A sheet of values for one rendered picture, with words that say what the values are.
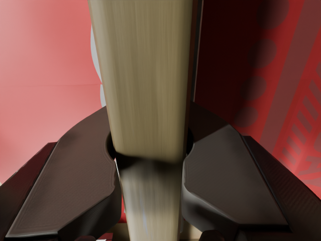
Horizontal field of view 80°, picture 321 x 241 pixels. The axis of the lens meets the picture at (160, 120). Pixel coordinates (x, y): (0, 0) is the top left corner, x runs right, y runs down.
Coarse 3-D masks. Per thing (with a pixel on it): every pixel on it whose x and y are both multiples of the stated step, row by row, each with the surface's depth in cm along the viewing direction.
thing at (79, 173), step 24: (96, 120) 9; (72, 144) 8; (96, 144) 8; (48, 168) 7; (72, 168) 7; (96, 168) 7; (48, 192) 6; (72, 192) 6; (96, 192) 6; (120, 192) 7; (24, 216) 5; (48, 216) 5; (72, 216) 5; (96, 216) 6; (120, 216) 7; (72, 240) 5
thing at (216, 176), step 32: (192, 128) 9; (224, 128) 9; (192, 160) 7; (224, 160) 7; (192, 192) 6; (224, 192) 6; (256, 192) 6; (192, 224) 7; (224, 224) 5; (256, 224) 5; (288, 224) 5
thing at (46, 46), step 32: (0, 0) 13; (32, 0) 13; (64, 0) 13; (224, 0) 13; (0, 32) 14; (32, 32) 14; (64, 32) 14; (224, 32) 14; (0, 64) 15; (32, 64) 15; (64, 64) 15; (224, 64) 16
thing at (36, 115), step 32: (0, 96) 16; (32, 96) 17; (64, 96) 17; (96, 96) 17; (224, 96) 17; (0, 128) 18; (32, 128) 18; (64, 128) 18; (0, 160) 20; (320, 192) 25
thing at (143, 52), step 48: (96, 0) 5; (144, 0) 5; (192, 0) 5; (96, 48) 6; (144, 48) 5; (192, 48) 6; (144, 96) 6; (144, 144) 7; (144, 192) 8; (144, 240) 11
